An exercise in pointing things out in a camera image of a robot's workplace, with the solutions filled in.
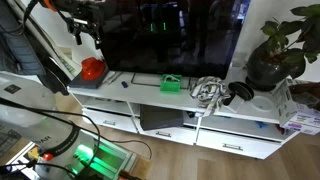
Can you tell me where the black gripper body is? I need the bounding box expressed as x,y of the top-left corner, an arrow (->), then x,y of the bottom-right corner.
65,2 -> 104,35

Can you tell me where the white TV stand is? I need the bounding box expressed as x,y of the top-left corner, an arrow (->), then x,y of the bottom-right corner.
66,66 -> 301,160

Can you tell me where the green plastic lunch box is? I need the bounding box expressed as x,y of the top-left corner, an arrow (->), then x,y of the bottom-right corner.
159,73 -> 183,94

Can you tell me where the small white box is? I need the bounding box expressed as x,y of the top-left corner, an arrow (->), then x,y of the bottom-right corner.
227,94 -> 246,114

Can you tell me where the white printed cardboard box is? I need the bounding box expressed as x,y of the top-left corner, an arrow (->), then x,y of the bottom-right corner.
272,77 -> 320,136

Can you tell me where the white poster board green print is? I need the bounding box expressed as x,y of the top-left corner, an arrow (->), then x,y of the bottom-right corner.
6,0 -> 83,81

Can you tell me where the red hat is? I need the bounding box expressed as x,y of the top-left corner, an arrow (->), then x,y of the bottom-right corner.
80,56 -> 107,81

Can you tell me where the grey pen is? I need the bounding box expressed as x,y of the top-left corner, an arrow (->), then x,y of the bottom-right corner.
102,71 -> 116,84
107,71 -> 124,85

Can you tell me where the dark flat book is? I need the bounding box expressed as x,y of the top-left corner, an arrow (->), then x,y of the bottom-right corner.
68,67 -> 110,90

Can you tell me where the black bag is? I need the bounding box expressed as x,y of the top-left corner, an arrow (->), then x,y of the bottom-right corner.
35,55 -> 72,97

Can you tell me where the grey blue fabric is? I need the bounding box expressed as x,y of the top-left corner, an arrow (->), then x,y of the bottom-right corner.
0,0 -> 46,77

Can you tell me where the black flat screen television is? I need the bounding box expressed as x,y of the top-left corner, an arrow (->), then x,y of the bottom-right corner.
96,0 -> 252,80

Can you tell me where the dark grey laptop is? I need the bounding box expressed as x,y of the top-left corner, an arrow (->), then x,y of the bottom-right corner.
139,104 -> 185,132

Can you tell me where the green lit glass device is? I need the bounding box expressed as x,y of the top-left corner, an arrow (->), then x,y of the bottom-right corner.
70,132 -> 138,180

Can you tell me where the red emergency stop button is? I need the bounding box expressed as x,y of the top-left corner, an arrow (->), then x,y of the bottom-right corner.
42,152 -> 55,163

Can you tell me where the grey white striped cloth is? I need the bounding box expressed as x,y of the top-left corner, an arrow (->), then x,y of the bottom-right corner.
189,75 -> 232,118

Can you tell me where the black round disc object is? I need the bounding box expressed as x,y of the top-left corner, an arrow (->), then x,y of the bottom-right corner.
228,81 -> 255,102

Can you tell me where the dark round plant pot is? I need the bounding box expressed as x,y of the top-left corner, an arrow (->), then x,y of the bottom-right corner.
245,46 -> 292,92

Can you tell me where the white round bowl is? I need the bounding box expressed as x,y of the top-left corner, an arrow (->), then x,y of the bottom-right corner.
250,95 -> 275,113

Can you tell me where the small blue shelf item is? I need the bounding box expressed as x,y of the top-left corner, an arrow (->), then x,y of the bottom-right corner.
254,121 -> 268,130

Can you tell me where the green leafy houseplant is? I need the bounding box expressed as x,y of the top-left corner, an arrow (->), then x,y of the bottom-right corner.
259,3 -> 320,80

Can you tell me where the brown wooden furniture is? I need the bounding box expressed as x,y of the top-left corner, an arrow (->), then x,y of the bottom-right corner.
288,81 -> 320,112

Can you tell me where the black wire television foot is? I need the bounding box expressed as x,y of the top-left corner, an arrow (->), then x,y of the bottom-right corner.
130,72 -> 193,91

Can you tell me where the white drawer with metal handle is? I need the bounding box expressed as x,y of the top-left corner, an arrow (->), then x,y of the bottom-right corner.
134,116 -> 198,146
195,127 -> 283,160
82,108 -> 139,134

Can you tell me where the long black cable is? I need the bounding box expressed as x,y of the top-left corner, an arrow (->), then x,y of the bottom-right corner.
0,97 -> 153,160
39,107 -> 103,171

